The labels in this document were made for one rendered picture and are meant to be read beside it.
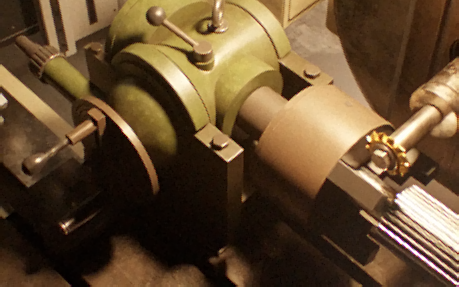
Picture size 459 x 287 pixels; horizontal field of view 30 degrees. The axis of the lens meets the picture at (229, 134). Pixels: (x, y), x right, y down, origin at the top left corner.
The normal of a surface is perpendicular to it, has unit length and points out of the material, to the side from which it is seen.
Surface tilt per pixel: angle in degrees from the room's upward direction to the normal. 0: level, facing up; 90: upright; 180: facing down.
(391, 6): 90
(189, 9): 90
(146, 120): 49
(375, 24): 90
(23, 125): 0
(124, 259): 0
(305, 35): 0
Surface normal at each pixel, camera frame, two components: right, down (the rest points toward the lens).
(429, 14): -0.71, 0.54
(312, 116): -0.11, -0.55
